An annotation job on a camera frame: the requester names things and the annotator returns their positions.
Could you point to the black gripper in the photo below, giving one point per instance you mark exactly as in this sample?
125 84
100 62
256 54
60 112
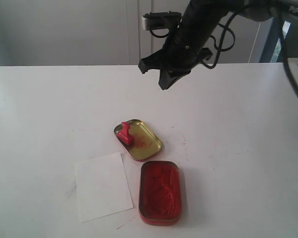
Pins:
181 52

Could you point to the red stamp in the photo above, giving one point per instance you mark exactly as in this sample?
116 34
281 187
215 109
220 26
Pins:
124 134

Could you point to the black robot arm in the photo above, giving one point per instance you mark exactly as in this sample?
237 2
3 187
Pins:
210 12

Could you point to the red ink pad tin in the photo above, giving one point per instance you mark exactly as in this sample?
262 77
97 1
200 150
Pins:
160 200

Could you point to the gold tin lid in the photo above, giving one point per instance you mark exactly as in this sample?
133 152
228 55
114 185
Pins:
146 143

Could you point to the white paper sheet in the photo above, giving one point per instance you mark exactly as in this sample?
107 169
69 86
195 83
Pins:
102 187

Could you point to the white cabinet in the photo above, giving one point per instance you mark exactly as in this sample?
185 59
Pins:
78 32

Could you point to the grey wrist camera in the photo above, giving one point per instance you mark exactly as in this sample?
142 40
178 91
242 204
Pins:
160 20

